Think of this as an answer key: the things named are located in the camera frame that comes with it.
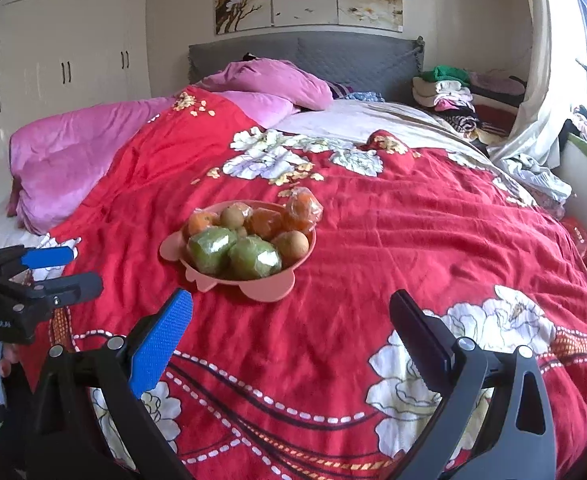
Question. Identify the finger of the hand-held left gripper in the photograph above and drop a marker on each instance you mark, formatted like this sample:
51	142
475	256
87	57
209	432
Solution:
80	285
48	256

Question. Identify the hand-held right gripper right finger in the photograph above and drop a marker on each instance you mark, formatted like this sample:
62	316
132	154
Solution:
423	340

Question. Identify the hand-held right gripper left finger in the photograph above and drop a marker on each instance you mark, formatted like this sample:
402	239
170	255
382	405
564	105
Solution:
161	340

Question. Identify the green fruit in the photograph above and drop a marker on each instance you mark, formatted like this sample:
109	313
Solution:
254	259
211	250

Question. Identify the pink plastic bowl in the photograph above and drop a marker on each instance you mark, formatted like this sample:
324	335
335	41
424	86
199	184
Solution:
266	291

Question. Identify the brown kiwi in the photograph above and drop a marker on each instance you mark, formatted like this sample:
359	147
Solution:
291	245
242	232
232	216

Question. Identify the small reddish orange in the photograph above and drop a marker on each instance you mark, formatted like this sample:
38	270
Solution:
301	210

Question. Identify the person's left hand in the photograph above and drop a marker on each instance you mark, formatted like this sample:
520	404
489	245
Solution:
9	362

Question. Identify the white mattress sheet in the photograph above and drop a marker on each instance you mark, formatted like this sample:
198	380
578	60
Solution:
8	230

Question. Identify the red floral blanket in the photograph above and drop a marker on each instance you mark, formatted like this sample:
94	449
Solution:
373	260

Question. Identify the pink quilt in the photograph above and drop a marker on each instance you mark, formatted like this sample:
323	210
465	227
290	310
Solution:
73	160

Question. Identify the red bag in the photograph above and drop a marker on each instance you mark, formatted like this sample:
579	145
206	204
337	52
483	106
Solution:
578	237

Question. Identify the crumpled pale garment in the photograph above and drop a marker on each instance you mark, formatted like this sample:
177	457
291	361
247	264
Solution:
536	175

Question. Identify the white wardrobe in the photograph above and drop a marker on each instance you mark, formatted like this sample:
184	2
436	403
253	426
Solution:
63	50

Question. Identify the beige bed sheet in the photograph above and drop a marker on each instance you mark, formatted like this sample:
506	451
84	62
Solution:
363	117

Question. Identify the pile of folded clothes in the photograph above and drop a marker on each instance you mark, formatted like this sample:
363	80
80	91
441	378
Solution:
448	105

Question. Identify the blue patterned cloth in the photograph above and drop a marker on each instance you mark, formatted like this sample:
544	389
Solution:
366	96

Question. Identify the maroon blanket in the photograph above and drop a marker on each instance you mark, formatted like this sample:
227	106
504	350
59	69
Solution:
498	92

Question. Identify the green folded garment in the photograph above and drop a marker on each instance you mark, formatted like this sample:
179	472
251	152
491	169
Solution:
446	74

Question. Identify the grey padded headboard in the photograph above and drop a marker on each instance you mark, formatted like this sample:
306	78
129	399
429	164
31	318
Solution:
353	60

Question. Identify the cream curtain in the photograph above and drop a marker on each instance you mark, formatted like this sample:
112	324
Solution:
538	60

